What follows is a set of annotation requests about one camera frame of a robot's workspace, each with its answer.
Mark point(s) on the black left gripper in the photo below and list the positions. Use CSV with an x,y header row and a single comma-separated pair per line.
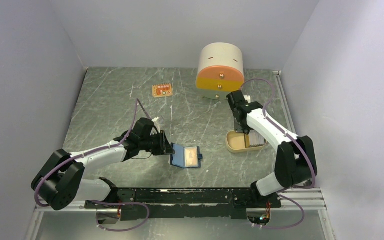
x,y
164,147

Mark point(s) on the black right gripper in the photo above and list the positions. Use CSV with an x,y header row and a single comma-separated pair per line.
x,y
244,129

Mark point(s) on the blue card holder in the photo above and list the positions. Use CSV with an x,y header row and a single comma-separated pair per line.
x,y
178,159

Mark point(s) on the beige credit card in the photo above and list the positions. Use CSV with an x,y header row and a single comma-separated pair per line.
x,y
191,157

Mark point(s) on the stack of credit cards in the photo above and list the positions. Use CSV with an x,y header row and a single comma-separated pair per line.
x,y
254,139

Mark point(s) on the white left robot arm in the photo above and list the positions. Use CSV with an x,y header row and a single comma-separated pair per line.
x,y
61,180

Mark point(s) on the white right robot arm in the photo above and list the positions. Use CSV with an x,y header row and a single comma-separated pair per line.
x,y
295,160

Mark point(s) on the beige card tray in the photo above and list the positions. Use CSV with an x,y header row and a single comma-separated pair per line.
x,y
236,143

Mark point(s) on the orange patterned card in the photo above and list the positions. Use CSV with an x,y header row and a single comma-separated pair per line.
x,y
162,90

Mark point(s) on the round pastel drawer cabinet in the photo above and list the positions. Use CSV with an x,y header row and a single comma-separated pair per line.
x,y
220,71

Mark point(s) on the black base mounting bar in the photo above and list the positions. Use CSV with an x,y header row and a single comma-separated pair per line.
x,y
173,203

